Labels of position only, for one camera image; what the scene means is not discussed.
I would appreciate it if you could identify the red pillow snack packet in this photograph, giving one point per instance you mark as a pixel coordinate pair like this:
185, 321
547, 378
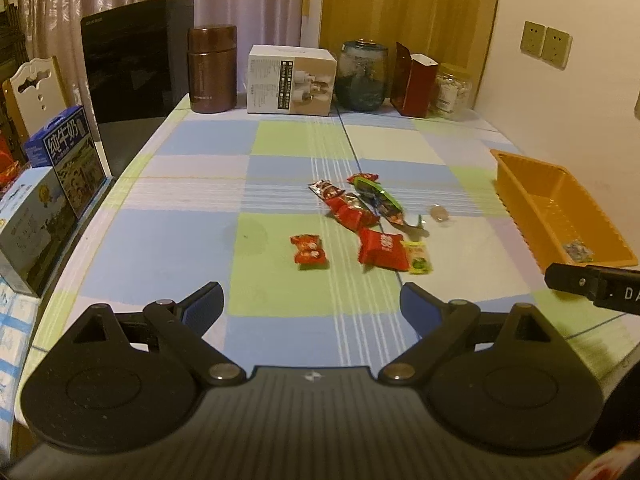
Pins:
381, 249

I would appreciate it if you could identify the wall socket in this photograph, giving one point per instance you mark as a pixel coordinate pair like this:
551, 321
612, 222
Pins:
556, 48
532, 38

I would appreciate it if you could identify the small silver snack packet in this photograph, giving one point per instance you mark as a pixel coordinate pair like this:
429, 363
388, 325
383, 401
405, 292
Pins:
578, 251

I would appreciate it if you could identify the brown red snack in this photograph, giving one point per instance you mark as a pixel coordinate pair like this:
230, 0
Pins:
325, 191

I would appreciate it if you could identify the yellow green snack packet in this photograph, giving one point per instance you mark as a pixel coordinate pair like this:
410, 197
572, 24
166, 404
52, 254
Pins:
418, 259

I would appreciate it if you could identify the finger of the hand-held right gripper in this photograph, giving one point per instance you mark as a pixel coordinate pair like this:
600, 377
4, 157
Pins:
567, 277

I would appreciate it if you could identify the pale blue carton box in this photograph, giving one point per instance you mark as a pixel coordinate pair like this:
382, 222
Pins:
32, 230

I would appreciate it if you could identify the glossy red snack packet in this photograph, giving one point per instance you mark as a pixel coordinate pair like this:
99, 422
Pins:
350, 214

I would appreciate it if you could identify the yellow curtain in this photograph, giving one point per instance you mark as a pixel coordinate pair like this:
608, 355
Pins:
410, 0

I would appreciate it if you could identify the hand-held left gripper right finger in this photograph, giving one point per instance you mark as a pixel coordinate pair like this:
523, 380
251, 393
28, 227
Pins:
419, 309

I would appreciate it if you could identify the small red candy wrapper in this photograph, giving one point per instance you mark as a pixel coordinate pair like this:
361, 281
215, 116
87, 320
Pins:
362, 178

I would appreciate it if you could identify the white product box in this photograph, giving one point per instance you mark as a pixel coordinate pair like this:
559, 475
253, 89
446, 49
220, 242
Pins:
280, 80

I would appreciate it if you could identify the blue milk carton box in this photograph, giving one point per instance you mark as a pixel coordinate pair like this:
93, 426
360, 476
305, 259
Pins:
70, 160

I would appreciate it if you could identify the black appliance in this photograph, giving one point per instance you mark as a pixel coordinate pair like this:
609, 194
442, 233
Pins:
135, 60

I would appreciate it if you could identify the white wooden chair back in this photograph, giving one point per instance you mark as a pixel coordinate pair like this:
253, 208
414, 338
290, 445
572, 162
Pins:
40, 90

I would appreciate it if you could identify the brown thermos jar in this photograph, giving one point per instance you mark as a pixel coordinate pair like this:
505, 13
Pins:
211, 70

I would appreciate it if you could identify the pink lace curtain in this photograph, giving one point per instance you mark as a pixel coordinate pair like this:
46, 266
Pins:
240, 0

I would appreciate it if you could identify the dark metal rack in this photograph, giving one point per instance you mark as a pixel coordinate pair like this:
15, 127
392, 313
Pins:
10, 35

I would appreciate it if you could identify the blue white packet stack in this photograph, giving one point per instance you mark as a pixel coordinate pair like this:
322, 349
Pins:
15, 350

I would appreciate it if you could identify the red carton box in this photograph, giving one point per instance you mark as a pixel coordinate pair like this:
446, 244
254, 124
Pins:
415, 85

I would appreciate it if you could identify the round candy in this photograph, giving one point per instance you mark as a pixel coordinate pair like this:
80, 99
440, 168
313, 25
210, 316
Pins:
439, 213

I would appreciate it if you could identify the checkered tablecloth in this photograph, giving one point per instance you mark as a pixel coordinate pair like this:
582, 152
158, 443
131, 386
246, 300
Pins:
280, 160

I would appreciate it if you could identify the red double candy packet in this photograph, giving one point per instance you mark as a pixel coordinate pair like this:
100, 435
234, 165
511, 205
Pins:
309, 252

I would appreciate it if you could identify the red bag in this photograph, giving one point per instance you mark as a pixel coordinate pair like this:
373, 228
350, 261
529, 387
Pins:
7, 165

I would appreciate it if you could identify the orange plastic basket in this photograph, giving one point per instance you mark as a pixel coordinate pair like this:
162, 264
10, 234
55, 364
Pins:
555, 200

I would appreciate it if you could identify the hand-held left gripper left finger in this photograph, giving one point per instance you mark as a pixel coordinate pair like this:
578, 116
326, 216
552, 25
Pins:
202, 306

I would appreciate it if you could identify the dark glass jar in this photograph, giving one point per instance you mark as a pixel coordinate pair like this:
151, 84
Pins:
361, 77

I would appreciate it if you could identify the green blue snack packet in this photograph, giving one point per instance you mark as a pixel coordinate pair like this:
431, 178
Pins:
382, 202

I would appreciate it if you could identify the clear plastic nut jar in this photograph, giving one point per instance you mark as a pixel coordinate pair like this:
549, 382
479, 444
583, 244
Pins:
452, 92

